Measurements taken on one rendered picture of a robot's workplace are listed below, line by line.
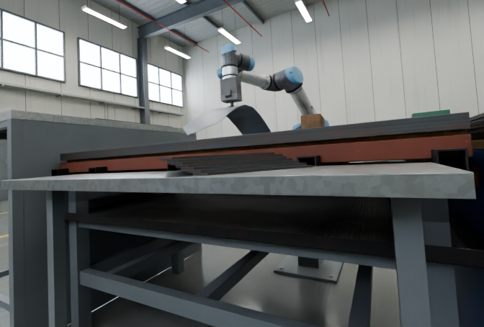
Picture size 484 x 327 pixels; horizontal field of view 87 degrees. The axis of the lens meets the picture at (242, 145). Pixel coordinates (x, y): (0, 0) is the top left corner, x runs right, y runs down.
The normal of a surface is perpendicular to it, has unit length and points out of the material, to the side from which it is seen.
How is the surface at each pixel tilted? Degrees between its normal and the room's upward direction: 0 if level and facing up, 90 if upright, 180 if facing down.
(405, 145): 90
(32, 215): 90
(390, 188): 90
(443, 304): 90
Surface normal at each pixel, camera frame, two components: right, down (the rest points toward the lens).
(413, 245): -0.47, -0.01
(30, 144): 0.88, -0.07
